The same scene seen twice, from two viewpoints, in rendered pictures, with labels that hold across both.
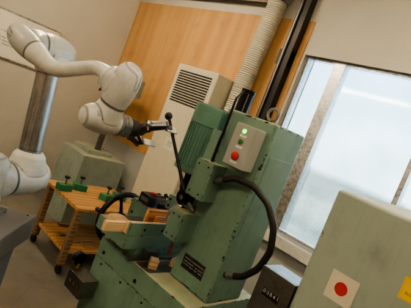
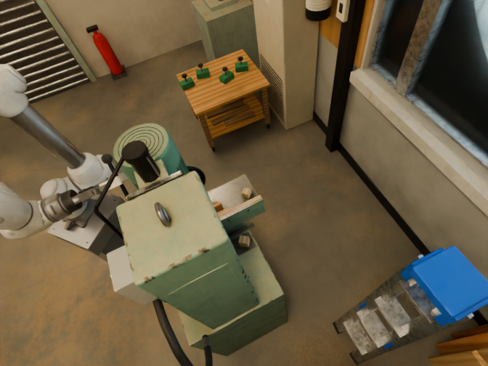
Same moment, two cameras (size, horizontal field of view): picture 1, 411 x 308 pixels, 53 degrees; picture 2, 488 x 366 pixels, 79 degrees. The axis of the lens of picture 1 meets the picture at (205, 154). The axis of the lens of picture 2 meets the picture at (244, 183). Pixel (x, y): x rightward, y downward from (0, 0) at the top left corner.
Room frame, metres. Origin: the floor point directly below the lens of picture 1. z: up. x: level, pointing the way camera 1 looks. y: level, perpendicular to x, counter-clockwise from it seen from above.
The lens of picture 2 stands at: (1.46, -0.55, 2.12)
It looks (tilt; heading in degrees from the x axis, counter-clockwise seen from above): 56 degrees down; 36
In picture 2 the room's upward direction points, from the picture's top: 15 degrees counter-clockwise
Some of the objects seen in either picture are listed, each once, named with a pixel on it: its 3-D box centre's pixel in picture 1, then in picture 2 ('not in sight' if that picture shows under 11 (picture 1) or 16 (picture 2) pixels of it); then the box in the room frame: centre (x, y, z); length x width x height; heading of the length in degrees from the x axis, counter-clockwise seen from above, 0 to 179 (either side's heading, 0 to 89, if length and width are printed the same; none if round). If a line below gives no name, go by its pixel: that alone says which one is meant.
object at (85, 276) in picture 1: (80, 282); not in sight; (1.72, 0.31, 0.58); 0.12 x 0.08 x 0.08; 49
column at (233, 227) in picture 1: (236, 206); (206, 267); (1.63, -0.20, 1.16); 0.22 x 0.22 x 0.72; 49
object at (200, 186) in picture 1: (205, 179); not in sight; (1.57, -0.04, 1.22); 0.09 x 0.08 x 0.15; 49
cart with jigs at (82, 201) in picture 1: (88, 220); (225, 98); (3.22, 0.68, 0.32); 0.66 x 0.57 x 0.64; 137
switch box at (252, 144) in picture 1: (244, 146); (136, 275); (1.51, -0.12, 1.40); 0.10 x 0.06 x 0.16; 49
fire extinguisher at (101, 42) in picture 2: not in sight; (107, 52); (3.59, 2.40, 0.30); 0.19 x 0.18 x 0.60; 46
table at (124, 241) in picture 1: (156, 228); (195, 211); (1.91, 0.09, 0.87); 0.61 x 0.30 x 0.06; 139
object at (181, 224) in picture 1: (180, 225); not in sight; (1.58, -0.01, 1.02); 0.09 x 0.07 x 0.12; 139
